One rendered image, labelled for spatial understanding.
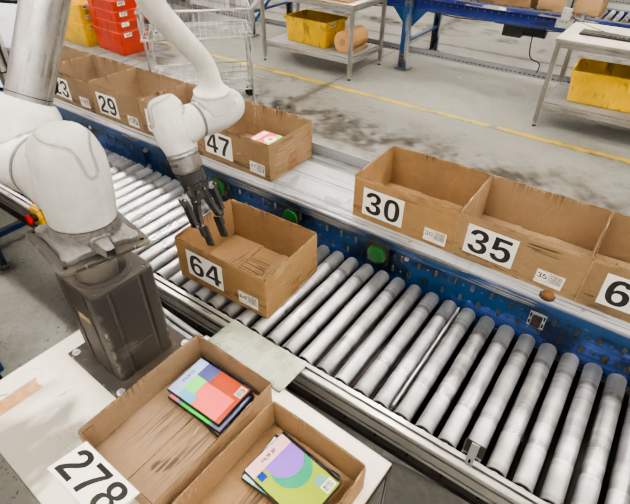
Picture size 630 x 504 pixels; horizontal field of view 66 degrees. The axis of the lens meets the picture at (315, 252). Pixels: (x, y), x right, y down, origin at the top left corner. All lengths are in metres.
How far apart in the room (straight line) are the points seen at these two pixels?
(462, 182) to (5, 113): 1.42
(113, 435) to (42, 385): 0.30
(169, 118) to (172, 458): 0.87
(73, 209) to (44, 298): 1.95
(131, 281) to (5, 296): 1.95
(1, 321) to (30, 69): 1.96
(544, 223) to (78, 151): 1.46
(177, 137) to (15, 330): 1.83
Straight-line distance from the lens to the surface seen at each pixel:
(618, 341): 1.62
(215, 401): 1.34
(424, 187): 1.95
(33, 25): 1.31
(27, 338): 2.90
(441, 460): 1.37
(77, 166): 1.13
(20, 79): 1.32
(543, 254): 1.57
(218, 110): 1.44
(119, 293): 1.31
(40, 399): 1.57
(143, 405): 1.43
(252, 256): 1.81
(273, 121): 2.27
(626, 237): 1.83
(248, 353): 1.49
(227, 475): 1.28
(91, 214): 1.18
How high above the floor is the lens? 1.89
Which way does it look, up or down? 39 degrees down
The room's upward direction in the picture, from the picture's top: 1 degrees clockwise
